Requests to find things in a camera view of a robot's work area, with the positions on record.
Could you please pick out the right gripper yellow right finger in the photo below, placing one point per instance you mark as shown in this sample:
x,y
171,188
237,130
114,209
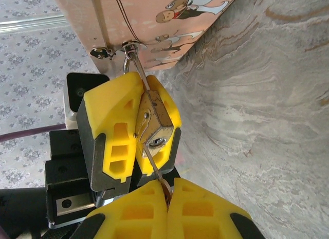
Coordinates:
x,y
200,218

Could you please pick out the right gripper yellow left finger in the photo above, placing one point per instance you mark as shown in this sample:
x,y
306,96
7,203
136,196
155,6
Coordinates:
x,y
133,218

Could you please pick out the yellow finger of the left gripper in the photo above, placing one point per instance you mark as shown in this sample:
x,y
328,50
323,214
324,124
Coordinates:
x,y
108,108
175,112

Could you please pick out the brass padlock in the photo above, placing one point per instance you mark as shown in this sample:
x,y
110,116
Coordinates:
x,y
154,115

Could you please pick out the small metal key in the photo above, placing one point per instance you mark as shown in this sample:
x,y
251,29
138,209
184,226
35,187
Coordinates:
x,y
166,190

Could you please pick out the silver metal box hasp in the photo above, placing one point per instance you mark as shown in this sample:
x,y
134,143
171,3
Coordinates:
x,y
100,52

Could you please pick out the pink cartoon print box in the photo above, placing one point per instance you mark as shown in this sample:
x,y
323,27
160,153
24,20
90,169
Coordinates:
x,y
115,13

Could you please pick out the aluminium frame post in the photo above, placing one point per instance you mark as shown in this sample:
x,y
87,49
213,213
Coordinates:
x,y
30,21

